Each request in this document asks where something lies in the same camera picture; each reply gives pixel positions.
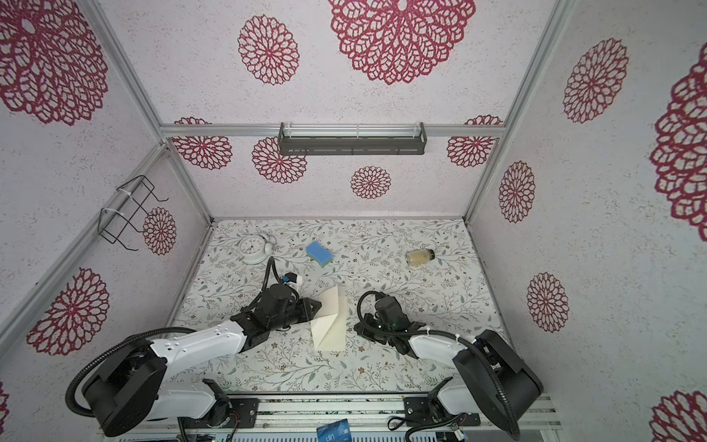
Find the blue yellow sponge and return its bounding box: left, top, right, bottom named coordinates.
left=306, top=241, right=334, bottom=267

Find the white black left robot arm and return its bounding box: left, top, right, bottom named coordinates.
left=64, top=284, right=322, bottom=438

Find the cream square paper sheet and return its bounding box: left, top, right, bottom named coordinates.
left=310, top=287, right=348, bottom=352

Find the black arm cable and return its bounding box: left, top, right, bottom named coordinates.
left=64, top=256, right=277, bottom=419
left=355, top=290, right=522, bottom=441

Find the white alarm clock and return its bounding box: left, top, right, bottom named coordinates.
left=238, top=234, right=277, bottom=265

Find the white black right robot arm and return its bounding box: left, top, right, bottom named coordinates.
left=355, top=291, right=544, bottom=441

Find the blue card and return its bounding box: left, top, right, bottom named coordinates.
left=317, top=419, right=353, bottom=442

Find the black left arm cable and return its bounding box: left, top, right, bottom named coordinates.
left=64, top=256, right=277, bottom=419

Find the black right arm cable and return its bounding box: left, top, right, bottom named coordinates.
left=355, top=290, right=522, bottom=441

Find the black wire wall basket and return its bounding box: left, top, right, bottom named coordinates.
left=97, top=174, right=169, bottom=252

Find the glass jar with black lid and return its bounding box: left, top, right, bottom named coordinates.
left=405, top=249, right=436, bottom=267

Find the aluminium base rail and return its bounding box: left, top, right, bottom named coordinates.
left=89, top=393, right=563, bottom=441

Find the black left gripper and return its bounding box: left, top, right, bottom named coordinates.
left=269, top=295, right=321, bottom=331

